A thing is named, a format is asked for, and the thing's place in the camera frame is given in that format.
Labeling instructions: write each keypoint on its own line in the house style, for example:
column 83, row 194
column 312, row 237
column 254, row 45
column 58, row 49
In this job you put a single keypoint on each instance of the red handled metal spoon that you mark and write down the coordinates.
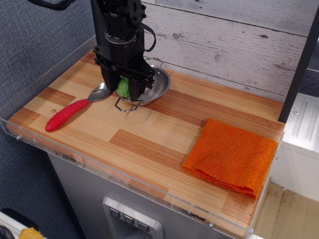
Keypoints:
column 97, row 94

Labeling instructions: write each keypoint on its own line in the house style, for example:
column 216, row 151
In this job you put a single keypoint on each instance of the grey toy fridge cabinet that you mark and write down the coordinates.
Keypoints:
column 85, row 191

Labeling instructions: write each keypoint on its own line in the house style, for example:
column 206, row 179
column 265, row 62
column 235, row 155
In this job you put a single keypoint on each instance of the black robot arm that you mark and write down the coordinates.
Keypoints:
column 123, row 20

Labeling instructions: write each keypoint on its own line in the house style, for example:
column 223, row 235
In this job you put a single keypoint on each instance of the silver metal bowl with handles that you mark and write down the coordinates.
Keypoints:
column 161, row 86

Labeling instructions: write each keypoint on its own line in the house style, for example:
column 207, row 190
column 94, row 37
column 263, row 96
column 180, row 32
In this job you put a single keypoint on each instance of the white ribbed toy counter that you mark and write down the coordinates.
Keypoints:
column 296, row 166

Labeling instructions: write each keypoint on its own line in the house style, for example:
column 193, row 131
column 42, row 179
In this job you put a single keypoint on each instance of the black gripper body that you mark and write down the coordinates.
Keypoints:
column 128, row 57

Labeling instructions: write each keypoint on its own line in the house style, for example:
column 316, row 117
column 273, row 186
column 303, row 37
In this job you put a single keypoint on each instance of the right black upright post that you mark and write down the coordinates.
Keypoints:
column 301, row 69

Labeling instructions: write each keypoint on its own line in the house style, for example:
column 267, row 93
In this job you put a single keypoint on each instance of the black and yellow object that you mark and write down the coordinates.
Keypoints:
column 15, row 222

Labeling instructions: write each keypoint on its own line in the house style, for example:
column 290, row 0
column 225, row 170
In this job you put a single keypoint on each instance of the silver dispenser panel with buttons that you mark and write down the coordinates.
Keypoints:
column 127, row 223

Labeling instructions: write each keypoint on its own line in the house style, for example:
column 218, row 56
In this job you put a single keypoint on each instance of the clear acrylic table guard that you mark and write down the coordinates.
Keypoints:
column 143, row 150

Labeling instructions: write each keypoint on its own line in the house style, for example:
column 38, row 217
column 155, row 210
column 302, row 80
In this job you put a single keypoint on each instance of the black upright post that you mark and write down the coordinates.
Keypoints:
column 301, row 69
column 99, row 23

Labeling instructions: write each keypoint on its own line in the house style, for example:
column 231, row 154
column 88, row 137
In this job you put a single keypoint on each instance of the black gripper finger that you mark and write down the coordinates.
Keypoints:
column 137, row 86
column 111, row 76

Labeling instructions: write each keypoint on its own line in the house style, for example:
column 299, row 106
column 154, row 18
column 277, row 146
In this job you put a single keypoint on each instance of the green yellow toy corn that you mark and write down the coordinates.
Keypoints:
column 123, row 88

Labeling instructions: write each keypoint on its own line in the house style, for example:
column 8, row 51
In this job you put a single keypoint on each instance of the orange folded cloth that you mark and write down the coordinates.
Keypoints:
column 231, row 157

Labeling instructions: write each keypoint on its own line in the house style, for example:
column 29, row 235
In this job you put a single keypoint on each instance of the left black upright post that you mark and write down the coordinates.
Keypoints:
column 99, row 23

